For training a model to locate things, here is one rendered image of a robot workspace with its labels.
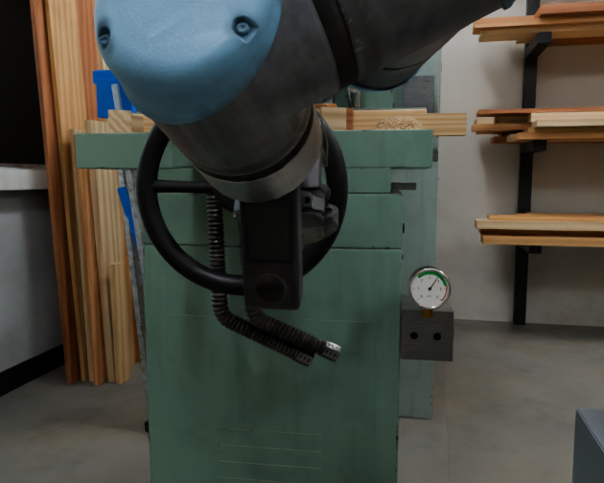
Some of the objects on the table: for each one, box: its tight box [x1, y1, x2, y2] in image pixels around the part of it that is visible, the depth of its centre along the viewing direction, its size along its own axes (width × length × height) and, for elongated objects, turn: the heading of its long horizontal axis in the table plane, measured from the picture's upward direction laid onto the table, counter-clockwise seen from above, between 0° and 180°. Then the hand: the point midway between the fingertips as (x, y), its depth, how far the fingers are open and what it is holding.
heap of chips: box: [375, 115, 424, 129], centre depth 97 cm, size 8×12×3 cm
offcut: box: [316, 107, 346, 130], centre depth 94 cm, size 4×4×4 cm
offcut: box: [108, 110, 132, 133], centre depth 100 cm, size 4×4×4 cm
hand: (302, 241), depth 59 cm, fingers closed
